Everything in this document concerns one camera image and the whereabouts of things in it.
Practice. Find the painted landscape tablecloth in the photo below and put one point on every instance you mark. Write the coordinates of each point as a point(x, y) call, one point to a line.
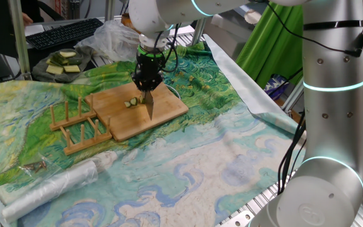
point(169, 173)

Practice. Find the aluminium frame post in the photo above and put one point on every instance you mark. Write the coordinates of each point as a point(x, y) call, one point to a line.
point(198, 31)
point(110, 9)
point(19, 41)

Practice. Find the dark green cucumber peel piece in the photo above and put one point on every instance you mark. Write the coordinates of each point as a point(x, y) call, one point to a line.
point(60, 60)

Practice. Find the person's hand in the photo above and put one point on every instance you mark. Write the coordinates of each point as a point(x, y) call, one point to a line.
point(27, 19)

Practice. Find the pale cucumber strip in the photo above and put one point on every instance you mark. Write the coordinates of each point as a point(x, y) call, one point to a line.
point(55, 69)
point(72, 68)
point(68, 54)

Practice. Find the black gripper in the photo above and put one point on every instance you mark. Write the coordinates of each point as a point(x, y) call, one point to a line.
point(149, 65)

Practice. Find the bamboo cutting board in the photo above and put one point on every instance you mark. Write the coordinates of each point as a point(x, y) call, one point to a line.
point(128, 123)

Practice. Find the half-round cucumber slice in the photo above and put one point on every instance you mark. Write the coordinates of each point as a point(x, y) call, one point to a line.
point(127, 104)
point(133, 101)

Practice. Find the roll of clear plastic bags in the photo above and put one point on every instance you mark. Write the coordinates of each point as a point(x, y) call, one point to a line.
point(52, 189)

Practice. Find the black computer keyboard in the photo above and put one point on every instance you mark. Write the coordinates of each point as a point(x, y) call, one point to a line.
point(63, 33)

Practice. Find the clear bag of brass screws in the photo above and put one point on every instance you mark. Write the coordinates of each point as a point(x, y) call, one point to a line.
point(35, 167)

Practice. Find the crumpled clear plastic bag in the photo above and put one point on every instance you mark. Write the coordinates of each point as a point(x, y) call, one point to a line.
point(109, 41)

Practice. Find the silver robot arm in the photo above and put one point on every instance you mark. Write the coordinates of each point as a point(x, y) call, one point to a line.
point(332, 126)

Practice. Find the wooden peg dish rack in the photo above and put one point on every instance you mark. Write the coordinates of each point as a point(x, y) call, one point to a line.
point(74, 118)

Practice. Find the bright green cloth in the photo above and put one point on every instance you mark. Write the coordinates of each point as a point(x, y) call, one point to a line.
point(273, 47)

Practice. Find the aluminium frame bar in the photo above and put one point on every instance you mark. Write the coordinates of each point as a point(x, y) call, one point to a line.
point(293, 94)

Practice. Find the steel kitchen knife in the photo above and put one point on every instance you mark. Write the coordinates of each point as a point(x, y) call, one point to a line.
point(149, 104)

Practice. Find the blue patterned bag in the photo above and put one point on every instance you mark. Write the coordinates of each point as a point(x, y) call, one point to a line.
point(276, 86)

